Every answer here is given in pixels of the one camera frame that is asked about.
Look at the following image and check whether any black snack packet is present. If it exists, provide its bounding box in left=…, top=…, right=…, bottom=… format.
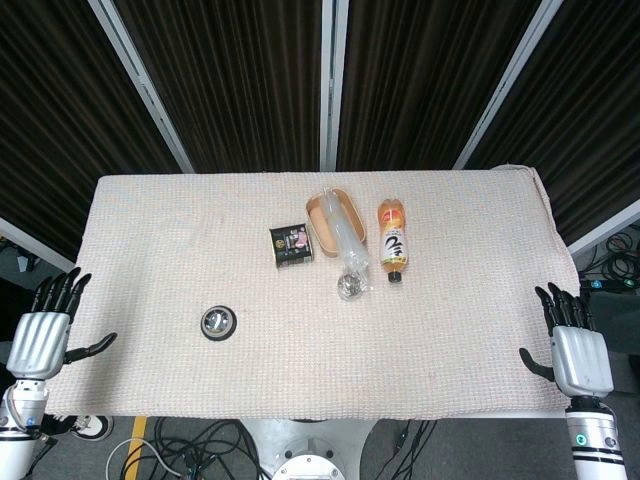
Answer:
left=269, top=223, right=314, bottom=270

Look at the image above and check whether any oval wooden box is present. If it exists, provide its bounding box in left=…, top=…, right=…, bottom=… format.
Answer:
left=305, top=186, right=369, bottom=258

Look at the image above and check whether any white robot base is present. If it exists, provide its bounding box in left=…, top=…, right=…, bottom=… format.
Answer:
left=239, top=417, right=376, bottom=480

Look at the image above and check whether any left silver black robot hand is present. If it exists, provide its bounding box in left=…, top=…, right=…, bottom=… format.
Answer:
left=5, top=267, right=118, bottom=380

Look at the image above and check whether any clear plastic bottle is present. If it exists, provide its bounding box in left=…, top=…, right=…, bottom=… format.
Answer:
left=321, top=186, right=374, bottom=302

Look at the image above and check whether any beige woven tablecloth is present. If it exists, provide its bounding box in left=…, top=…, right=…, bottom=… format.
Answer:
left=43, top=164, right=581, bottom=420

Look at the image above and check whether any white cable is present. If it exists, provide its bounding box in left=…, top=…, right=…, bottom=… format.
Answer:
left=105, top=438, right=187, bottom=480

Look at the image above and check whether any orange drink plastic bottle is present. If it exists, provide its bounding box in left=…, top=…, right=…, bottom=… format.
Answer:
left=376, top=198, right=408, bottom=285

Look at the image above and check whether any black acoustic partition panel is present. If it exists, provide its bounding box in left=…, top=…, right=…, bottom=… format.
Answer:
left=0, top=0, right=184, bottom=262
left=335, top=0, right=544, bottom=172
left=113, top=0, right=324, bottom=174
left=463, top=0, right=640, bottom=247

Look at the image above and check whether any white sneaker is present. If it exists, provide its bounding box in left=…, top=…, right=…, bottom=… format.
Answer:
left=71, top=413, right=115, bottom=443

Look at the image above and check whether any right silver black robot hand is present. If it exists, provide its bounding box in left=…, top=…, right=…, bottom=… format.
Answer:
left=518, top=282, right=615, bottom=399

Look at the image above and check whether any black cable bundle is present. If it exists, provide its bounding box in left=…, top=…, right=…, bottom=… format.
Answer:
left=144, top=417, right=261, bottom=480

